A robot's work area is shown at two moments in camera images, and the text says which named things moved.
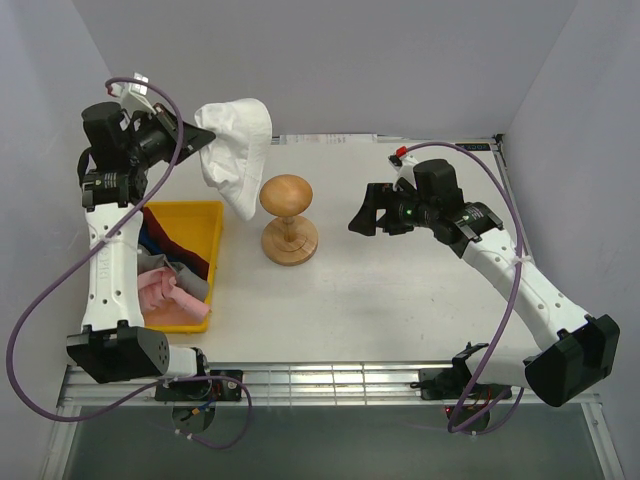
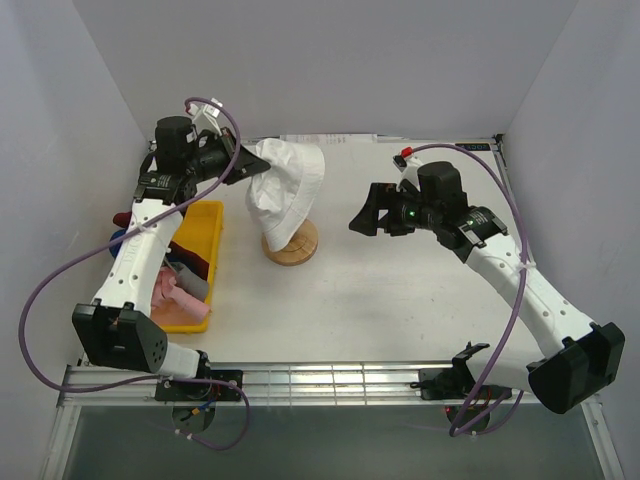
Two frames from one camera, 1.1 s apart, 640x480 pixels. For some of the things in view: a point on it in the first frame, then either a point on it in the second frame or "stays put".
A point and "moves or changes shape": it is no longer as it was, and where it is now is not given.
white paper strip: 326,139 stays put
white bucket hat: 235,161 moves or changes shape
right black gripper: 376,197 stays put
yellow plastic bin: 197,226 stays put
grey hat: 186,279 stays put
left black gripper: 193,139 to 247,165
